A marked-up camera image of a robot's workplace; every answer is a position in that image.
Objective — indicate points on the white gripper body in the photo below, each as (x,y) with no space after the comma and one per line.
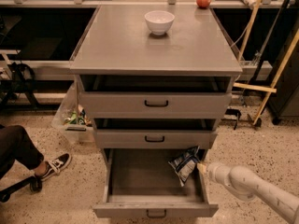
(212,171)

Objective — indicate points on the blue chip bag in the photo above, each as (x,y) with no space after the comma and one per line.
(185,163)

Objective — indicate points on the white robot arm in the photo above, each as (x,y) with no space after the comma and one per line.
(245,185)

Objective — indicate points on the grey bottom drawer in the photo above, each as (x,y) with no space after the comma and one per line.
(141,183)

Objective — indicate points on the grey drawer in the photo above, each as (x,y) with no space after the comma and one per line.
(154,133)
(152,97)
(141,183)

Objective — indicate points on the grey middle drawer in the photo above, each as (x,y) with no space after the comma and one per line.
(154,133)

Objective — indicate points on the grey drawer cabinet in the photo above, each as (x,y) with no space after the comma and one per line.
(119,43)

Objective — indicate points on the grey top drawer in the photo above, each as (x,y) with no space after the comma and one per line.
(152,97)

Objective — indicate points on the clear plastic storage bin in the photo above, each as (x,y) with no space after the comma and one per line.
(73,126)

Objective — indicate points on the black white sneaker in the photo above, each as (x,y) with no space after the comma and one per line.
(47,169)

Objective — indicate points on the white ceramic bowl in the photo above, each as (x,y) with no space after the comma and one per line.
(159,21)

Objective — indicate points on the black office chair base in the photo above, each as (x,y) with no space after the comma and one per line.
(34,183)

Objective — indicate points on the person leg dark trousers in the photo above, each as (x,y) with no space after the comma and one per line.
(16,145)

